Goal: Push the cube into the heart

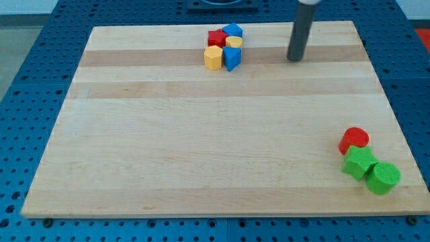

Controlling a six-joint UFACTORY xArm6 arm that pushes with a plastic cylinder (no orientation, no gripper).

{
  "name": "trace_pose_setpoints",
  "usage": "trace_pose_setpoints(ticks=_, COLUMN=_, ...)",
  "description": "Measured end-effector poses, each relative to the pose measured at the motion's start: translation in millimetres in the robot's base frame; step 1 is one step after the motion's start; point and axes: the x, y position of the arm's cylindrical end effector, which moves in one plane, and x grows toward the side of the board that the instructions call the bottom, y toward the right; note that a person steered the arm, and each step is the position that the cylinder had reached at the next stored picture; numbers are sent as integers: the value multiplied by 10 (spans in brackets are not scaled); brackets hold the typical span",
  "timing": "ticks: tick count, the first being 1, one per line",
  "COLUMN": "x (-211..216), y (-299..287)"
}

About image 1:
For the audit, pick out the yellow hexagon block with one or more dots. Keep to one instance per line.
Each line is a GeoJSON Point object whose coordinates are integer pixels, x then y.
{"type": "Point", "coordinates": [213, 57]}

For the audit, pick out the light wooden board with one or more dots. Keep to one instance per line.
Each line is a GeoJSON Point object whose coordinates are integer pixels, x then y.
{"type": "Point", "coordinates": [147, 131]}

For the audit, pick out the yellow cylinder block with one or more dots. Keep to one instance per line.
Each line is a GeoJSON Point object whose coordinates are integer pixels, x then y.
{"type": "Point", "coordinates": [234, 41]}

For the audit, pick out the blue pentagon block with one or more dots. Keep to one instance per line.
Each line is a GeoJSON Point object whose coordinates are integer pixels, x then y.
{"type": "Point", "coordinates": [233, 29]}

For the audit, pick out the red star block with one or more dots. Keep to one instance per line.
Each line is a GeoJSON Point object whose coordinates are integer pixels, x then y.
{"type": "Point", "coordinates": [217, 38]}

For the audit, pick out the green cylinder block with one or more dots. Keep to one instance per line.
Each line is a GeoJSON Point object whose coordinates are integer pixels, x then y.
{"type": "Point", "coordinates": [382, 178]}

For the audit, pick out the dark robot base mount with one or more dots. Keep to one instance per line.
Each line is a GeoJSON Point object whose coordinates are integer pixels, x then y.
{"type": "Point", "coordinates": [221, 5]}

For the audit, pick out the white rod holder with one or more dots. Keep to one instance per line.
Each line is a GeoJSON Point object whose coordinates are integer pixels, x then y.
{"type": "Point", "coordinates": [309, 2]}

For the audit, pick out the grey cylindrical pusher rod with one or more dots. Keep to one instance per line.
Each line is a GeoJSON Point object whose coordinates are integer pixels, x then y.
{"type": "Point", "coordinates": [300, 32]}

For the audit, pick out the green star block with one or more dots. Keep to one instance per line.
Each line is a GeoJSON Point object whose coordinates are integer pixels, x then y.
{"type": "Point", "coordinates": [358, 162]}

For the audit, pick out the blue triangular block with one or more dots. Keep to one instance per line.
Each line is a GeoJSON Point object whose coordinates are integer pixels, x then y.
{"type": "Point", "coordinates": [232, 57]}

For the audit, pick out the red cylinder block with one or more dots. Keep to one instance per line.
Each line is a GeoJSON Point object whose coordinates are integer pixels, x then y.
{"type": "Point", "coordinates": [353, 136]}

